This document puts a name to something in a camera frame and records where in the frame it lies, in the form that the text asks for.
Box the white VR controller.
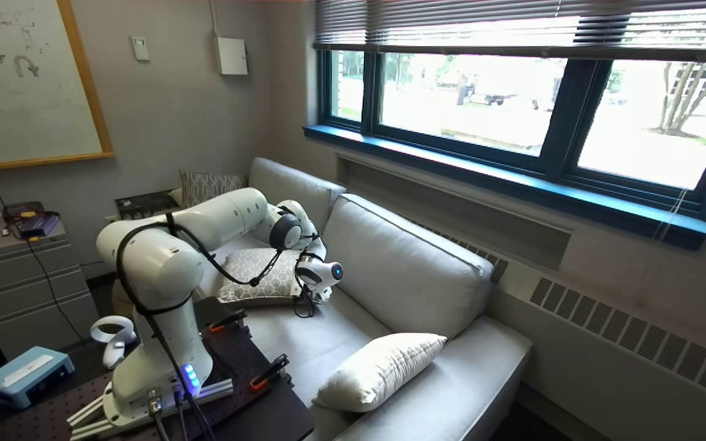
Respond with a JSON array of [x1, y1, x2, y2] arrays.
[[88, 314, 139, 373]]

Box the black robot table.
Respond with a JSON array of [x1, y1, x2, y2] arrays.
[[0, 302, 319, 441]]

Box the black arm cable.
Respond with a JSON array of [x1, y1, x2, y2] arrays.
[[113, 211, 331, 441]]

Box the white wall thermostat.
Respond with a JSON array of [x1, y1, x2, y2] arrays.
[[128, 35, 155, 65]]

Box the dark patterned cushion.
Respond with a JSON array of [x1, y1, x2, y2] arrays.
[[179, 168, 247, 211]]

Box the cream pleated pillow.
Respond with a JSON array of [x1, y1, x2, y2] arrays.
[[310, 329, 448, 413]]

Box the orange black clamp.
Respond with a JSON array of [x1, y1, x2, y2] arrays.
[[247, 350, 291, 392], [202, 309, 249, 337]]

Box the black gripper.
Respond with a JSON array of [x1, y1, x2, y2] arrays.
[[291, 267, 336, 321]]

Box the honeycomb patterned pillow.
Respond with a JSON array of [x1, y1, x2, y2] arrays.
[[210, 243, 307, 310]]

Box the dark device with purple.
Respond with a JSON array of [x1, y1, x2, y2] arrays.
[[3, 199, 66, 239]]

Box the blue plastic box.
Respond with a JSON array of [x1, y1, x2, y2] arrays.
[[0, 342, 77, 411]]

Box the white wall box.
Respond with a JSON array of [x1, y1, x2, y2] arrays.
[[205, 0, 251, 81]]

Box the grey sofa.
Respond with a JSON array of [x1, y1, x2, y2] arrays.
[[179, 155, 533, 441]]

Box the heater vent grille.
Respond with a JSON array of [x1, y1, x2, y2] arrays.
[[482, 248, 706, 410]]

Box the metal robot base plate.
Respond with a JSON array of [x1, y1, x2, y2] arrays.
[[66, 374, 238, 441]]

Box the grey sofa back cushion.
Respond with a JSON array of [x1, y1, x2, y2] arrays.
[[319, 192, 494, 358], [245, 155, 348, 228]]

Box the wood framed whiteboard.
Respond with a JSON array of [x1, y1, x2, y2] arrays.
[[0, 0, 117, 179]]

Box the grey filing cabinet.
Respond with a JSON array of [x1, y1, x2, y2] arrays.
[[0, 212, 99, 363]]

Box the wide blue framed window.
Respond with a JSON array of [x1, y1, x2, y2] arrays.
[[302, 40, 706, 252]]

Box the window blinds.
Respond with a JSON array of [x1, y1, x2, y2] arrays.
[[310, 0, 706, 60]]

